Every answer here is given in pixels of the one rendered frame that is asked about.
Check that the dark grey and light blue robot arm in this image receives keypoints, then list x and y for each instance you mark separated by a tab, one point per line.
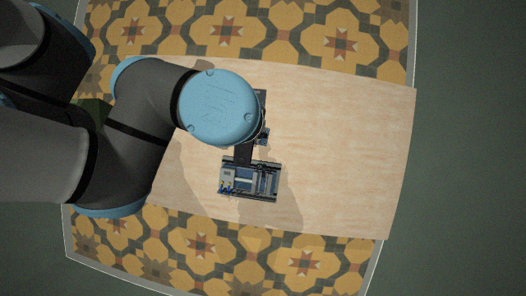
107	174

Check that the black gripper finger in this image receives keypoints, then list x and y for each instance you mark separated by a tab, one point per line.
263	134

